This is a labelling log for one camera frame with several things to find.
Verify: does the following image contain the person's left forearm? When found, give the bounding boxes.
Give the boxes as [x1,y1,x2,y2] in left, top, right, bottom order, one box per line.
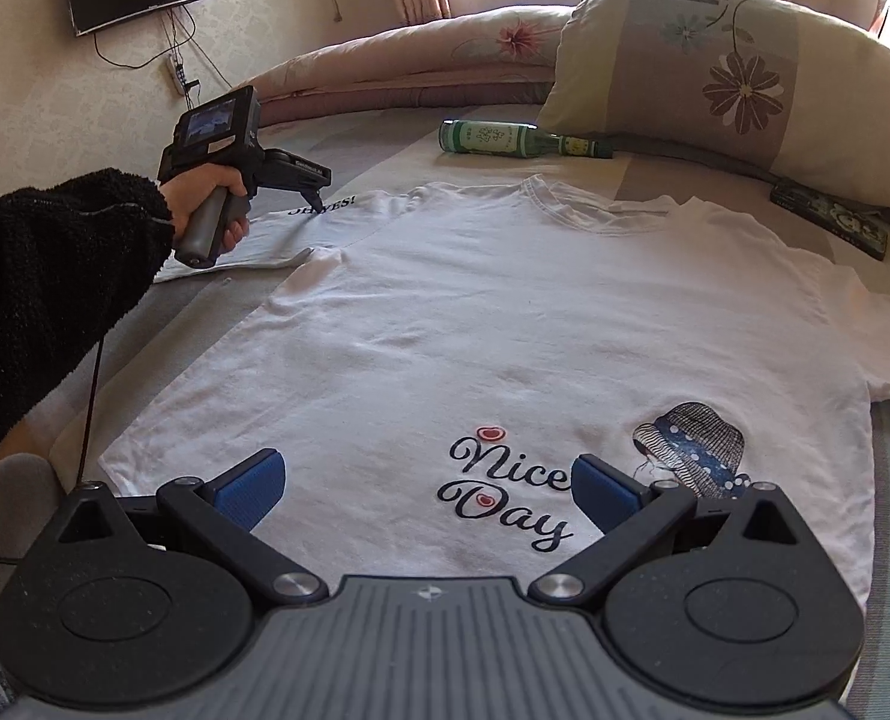
[0,169,176,481]

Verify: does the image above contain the white printed t-shirt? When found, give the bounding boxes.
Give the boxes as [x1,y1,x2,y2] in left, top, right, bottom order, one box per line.
[100,174,890,601]

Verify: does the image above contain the person's left hand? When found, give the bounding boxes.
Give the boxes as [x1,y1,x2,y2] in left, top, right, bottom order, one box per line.
[161,163,252,256]

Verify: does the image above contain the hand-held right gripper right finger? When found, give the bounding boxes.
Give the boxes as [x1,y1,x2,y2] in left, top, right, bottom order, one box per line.
[527,452,804,605]

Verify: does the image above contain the floral patchwork pillow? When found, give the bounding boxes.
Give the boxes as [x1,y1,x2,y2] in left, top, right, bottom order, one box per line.
[538,0,890,222]

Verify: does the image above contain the folded pink floral quilt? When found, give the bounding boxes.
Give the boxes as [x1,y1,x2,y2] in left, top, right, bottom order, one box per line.
[238,6,577,128]

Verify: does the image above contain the dark phone with cartoon case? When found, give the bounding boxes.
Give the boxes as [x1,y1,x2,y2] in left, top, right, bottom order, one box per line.
[771,178,890,262]

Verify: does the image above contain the black cable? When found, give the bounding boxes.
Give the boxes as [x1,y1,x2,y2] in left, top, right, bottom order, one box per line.
[0,330,107,563]

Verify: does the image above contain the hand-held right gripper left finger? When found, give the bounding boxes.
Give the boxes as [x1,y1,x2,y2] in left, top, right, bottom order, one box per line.
[55,448,331,605]

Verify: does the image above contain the green glass bottle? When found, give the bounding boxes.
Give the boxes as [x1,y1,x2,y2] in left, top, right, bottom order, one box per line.
[439,120,615,160]

